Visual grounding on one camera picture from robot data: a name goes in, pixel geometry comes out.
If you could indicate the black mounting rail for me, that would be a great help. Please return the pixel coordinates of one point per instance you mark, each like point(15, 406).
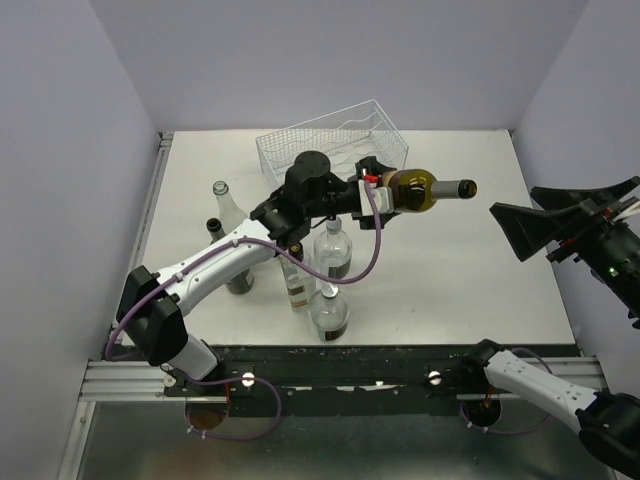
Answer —
point(339, 381)

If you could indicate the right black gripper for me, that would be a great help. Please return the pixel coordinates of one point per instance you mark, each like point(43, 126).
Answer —
point(525, 228)

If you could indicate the aluminium extrusion rail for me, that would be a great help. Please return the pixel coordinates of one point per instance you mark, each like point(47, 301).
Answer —
point(128, 381)

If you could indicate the clear bottle black cap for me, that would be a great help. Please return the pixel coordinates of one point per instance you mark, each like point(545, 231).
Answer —
point(300, 285)

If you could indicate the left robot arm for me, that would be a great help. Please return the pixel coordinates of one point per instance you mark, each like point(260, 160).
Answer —
point(153, 305)

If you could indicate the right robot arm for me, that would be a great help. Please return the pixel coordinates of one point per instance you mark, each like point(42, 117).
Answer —
point(606, 423)

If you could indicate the green wine bottle brown label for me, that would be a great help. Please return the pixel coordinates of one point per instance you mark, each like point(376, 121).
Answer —
point(418, 190)

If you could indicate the white wire wine rack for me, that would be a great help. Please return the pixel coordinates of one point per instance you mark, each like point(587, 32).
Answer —
point(344, 136)

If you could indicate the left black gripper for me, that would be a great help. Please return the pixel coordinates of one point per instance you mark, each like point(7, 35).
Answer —
point(368, 166)

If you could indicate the clear bottle silver cap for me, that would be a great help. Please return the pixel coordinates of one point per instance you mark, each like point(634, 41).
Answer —
point(329, 313)

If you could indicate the clear round bottle back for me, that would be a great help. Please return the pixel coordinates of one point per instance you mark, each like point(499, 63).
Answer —
point(333, 250)

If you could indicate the frosted clear tall bottle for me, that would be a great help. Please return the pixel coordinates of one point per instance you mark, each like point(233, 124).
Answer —
point(230, 214)

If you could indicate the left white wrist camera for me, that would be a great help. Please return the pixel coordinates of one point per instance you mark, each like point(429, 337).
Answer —
point(381, 197)

